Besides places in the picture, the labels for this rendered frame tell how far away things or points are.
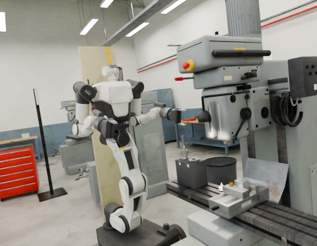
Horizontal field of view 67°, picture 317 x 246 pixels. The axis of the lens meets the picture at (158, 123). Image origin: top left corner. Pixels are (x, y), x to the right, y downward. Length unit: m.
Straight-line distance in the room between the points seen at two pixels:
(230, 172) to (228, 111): 2.15
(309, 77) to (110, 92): 1.20
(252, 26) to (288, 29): 4.53
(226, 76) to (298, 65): 0.36
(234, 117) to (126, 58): 10.09
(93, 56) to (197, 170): 1.82
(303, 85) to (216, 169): 2.19
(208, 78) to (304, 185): 0.92
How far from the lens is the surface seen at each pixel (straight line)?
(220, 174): 3.44
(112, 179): 3.03
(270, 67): 1.70
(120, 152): 1.75
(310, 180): 1.87
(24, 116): 10.04
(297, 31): 6.08
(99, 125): 1.43
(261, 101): 1.58
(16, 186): 5.69
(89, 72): 2.91
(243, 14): 1.66
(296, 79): 1.47
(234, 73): 1.41
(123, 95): 1.77
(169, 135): 8.88
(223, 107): 1.39
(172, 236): 1.98
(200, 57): 1.31
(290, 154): 1.76
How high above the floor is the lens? 1.59
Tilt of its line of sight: 5 degrees down
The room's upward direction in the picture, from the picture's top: 7 degrees counter-clockwise
